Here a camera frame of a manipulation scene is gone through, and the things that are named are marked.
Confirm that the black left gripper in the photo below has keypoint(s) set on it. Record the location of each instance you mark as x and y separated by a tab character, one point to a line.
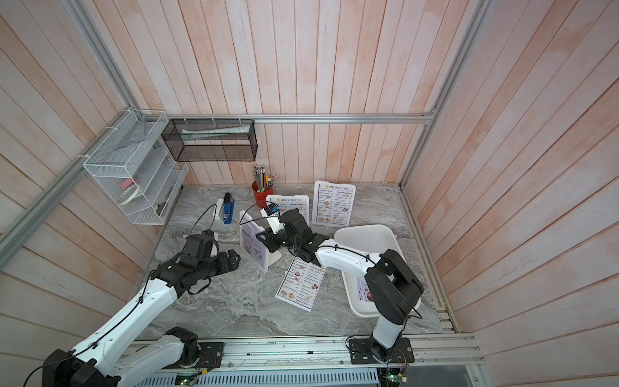
222	257

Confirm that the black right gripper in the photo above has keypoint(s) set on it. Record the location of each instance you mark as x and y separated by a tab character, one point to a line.
271	238

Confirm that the white menu holder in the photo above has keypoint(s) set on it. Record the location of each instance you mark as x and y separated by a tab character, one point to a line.
333	203
273	199
273	257

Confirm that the special menu sheet top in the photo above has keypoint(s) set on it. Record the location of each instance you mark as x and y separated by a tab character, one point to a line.
251	245

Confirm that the special menu sheet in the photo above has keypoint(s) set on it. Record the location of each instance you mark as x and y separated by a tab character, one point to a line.
364	294
251	245

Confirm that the Dim Sum Inn menu front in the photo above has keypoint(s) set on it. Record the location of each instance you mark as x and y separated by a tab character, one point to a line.
301	284

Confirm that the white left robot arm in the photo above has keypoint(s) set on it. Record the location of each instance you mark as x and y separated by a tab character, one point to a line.
99	361

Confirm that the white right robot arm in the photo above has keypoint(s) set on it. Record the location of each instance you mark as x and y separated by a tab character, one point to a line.
395	289

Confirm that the special menu sheet in tray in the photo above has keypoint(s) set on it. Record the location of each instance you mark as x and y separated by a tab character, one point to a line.
364	294

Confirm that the red metal pen cup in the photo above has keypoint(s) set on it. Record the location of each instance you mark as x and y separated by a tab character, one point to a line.
261	196

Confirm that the pencils and pens bundle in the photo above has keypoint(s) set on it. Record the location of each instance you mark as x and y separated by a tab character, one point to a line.
263	181

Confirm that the blue stapler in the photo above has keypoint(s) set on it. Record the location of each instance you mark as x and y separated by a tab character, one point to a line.
228	209

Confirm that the white plastic tray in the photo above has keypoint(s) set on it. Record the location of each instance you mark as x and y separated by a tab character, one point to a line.
367	237

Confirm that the white tape roll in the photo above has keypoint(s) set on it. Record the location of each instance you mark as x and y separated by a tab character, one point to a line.
129	194

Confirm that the pink tape roll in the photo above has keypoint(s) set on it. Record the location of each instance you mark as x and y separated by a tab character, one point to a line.
127	183

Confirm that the black mesh basket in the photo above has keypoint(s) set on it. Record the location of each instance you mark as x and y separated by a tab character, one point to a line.
206	140

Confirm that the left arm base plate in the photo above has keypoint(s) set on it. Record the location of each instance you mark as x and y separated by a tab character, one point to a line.
210	355

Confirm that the white wire mesh shelf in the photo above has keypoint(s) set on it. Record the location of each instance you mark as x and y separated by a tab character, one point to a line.
133	148

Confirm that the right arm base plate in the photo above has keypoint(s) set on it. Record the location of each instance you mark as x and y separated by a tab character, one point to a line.
368	351

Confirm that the aluminium front rail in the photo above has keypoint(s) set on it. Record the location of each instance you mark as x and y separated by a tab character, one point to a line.
331	352

